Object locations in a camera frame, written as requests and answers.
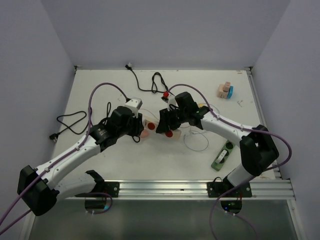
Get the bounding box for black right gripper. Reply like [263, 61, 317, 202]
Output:
[158, 106, 189, 132]

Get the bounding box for beige power strip red sockets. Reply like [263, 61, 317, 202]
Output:
[142, 117, 182, 140]

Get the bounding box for green power strip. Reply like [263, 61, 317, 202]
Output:
[211, 140, 236, 172]

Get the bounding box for pink USB charger cube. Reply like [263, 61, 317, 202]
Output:
[140, 128, 150, 138]

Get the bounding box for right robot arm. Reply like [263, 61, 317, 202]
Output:
[156, 91, 279, 197]

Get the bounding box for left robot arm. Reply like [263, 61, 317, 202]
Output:
[17, 104, 144, 216]

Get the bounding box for beige cube socket adapter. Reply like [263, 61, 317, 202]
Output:
[217, 84, 228, 99]

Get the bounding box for brown plug on adapter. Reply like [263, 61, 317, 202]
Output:
[222, 81, 231, 92]

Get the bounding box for blue round adapter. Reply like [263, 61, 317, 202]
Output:
[226, 85, 234, 99]

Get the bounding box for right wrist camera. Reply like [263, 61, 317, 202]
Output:
[161, 91, 177, 111]

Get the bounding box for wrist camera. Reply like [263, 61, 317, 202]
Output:
[161, 91, 177, 111]
[124, 97, 143, 118]

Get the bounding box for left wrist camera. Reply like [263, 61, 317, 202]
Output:
[124, 97, 143, 118]

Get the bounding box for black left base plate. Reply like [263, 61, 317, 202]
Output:
[75, 181, 120, 198]

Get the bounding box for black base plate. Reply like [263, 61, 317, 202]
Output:
[75, 181, 120, 198]
[206, 181, 253, 198]

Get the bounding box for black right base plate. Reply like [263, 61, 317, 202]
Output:
[206, 181, 253, 198]

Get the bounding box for aluminium front rail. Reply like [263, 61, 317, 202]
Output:
[32, 178, 296, 200]

